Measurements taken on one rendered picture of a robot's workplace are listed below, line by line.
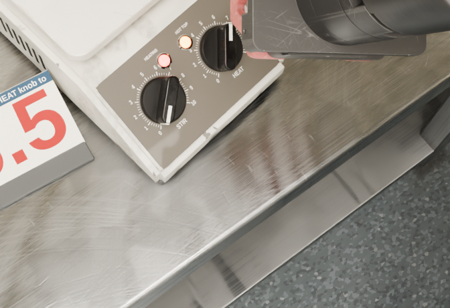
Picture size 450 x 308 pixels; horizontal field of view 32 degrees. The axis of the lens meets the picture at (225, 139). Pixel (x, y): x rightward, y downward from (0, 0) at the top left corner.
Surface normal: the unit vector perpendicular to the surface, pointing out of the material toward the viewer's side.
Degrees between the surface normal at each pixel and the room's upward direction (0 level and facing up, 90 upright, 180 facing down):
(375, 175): 0
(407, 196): 0
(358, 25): 97
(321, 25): 94
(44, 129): 40
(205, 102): 30
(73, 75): 0
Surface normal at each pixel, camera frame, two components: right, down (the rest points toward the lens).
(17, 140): 0.37, 0.24
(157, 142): 0.39, 0.02
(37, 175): 0.04, -0.36
